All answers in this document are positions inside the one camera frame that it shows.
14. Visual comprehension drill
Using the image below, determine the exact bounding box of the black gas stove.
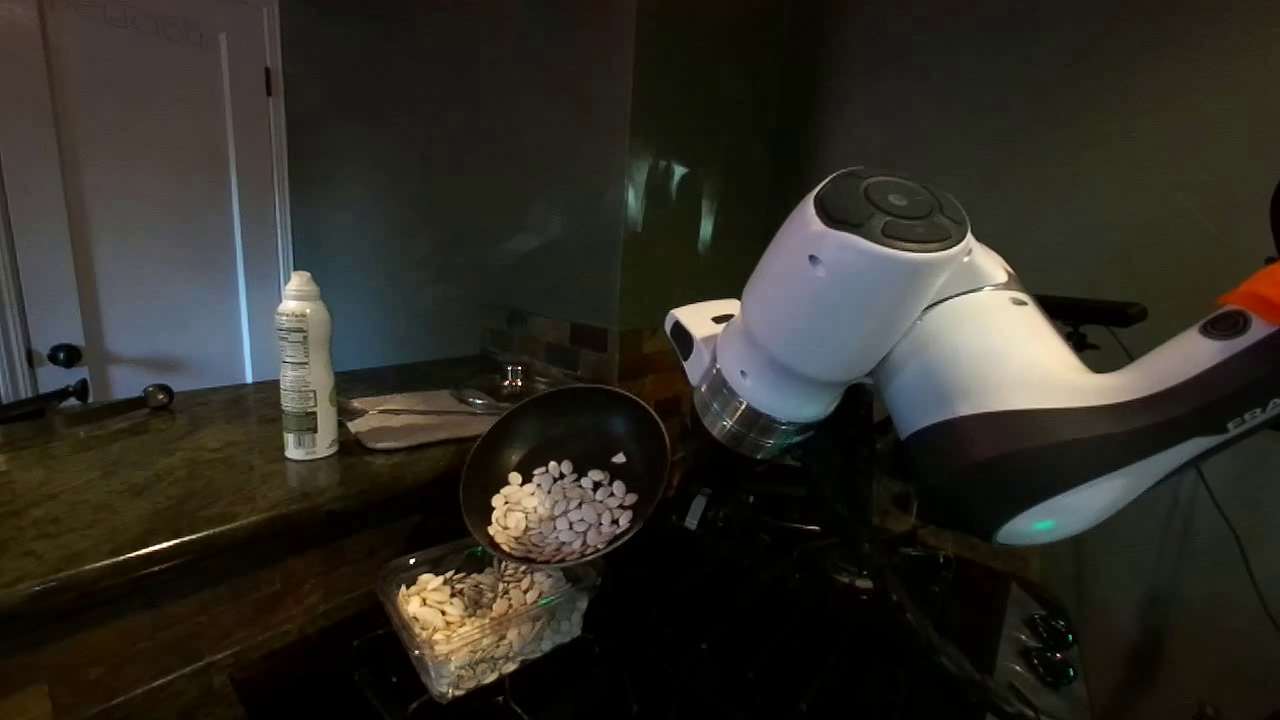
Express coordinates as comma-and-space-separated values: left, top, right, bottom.
236, 485, 1090, 720

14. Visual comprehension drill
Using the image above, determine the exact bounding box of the orange cable strap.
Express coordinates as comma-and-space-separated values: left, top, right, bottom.
1216, 255, 1280, 329

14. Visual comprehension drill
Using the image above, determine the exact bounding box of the white plastic bottle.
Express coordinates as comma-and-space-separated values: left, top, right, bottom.
273, 267, 345, 466

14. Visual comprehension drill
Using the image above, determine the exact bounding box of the white panel door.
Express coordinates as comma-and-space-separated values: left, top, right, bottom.
0, 0, 291, 403

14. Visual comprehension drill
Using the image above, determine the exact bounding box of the black camera on stand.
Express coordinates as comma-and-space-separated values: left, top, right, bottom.
1030, 287, 1150, 359

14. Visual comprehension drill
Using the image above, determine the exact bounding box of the pale popcorn heap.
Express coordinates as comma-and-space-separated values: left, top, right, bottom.
393, 565, 587, 692

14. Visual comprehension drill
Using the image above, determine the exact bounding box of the clear plastic bowl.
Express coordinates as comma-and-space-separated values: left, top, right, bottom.
376, 532, 599, 708

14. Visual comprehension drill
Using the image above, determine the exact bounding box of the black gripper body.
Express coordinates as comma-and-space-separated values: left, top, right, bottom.
663, 431, 754, 536

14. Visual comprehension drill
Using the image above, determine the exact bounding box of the black rod with ball end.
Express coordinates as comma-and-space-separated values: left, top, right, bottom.
0, 381, 180, 428

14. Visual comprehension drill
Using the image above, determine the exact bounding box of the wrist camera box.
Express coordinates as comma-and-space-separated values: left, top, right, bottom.
658, 297, 744, 371

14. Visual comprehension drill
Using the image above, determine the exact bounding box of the black frying pan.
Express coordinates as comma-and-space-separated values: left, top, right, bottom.
454, 384, 677, 578

